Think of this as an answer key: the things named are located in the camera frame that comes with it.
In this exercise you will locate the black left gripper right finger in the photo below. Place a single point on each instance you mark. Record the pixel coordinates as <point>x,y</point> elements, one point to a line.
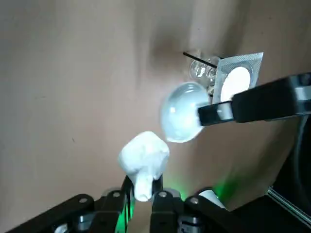
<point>170,213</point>

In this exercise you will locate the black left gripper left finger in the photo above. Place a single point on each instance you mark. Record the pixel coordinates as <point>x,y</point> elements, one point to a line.
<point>73,213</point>

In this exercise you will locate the aluminium table edge rail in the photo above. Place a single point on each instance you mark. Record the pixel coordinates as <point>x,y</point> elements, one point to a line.
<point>289,202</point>

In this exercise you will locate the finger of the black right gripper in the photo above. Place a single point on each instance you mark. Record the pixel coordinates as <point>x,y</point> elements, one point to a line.
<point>264,102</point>

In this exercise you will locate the clear glass alcohol lamp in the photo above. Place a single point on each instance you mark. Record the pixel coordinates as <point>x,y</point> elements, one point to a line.
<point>199,71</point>

